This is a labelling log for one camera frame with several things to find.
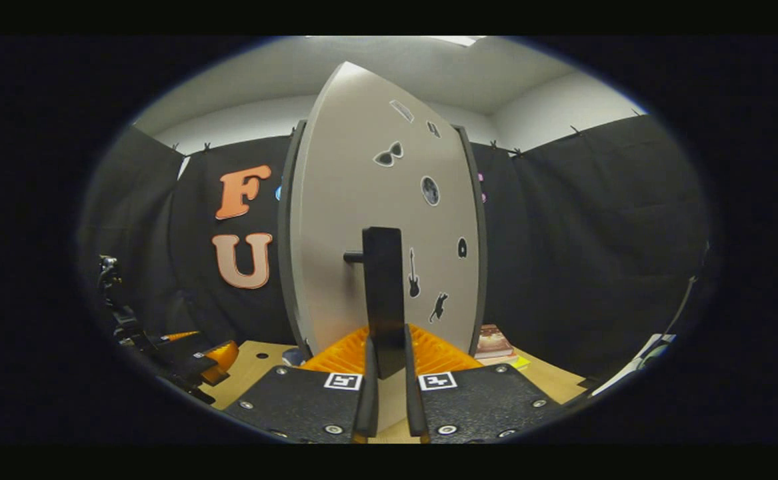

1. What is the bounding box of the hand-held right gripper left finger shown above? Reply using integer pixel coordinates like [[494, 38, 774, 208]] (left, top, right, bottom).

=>
[[223, 325, 380, 445]]

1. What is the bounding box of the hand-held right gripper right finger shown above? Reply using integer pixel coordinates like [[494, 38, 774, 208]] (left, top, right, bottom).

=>
[[404, 325, 566, 445]]

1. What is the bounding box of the dark grey cabinet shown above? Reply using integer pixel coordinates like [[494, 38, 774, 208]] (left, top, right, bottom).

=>
[[277, 120, 489, 364]]

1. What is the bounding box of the white cabinet door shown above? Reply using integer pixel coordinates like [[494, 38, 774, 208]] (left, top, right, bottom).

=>
[[292, 61, 479, 434]]

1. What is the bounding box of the book with brown cover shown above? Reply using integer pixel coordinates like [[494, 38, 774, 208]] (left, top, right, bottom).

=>
[[474, 324, 516, 361]]

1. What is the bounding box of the white board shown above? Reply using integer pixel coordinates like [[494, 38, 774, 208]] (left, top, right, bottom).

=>
[[592, 333, 677, 395]]

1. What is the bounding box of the black backdrop cloth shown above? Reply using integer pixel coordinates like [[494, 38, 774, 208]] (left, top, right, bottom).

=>
[[79, 113, 713, 394]]

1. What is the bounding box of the grey tape roll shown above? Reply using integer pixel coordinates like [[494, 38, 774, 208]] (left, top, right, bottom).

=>
[[641, 339, 673, 366]]

